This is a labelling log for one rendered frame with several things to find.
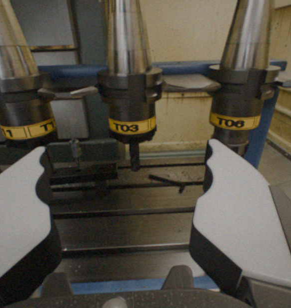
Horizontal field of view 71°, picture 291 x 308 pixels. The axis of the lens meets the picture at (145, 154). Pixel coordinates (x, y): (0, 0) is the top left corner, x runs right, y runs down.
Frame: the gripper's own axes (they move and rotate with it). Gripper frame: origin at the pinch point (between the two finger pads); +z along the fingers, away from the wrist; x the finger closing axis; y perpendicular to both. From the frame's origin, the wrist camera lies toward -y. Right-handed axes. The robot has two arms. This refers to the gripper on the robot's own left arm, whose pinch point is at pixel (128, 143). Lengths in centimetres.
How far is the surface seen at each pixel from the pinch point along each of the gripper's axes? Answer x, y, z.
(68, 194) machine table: -19.0, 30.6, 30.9
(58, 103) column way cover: -30, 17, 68
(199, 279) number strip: 8.0, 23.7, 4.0
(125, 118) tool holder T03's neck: -0.6, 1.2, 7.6
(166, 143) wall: 18, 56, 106
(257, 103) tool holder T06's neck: 12.0, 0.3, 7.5
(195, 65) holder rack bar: 7.3, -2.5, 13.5
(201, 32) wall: 34, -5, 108
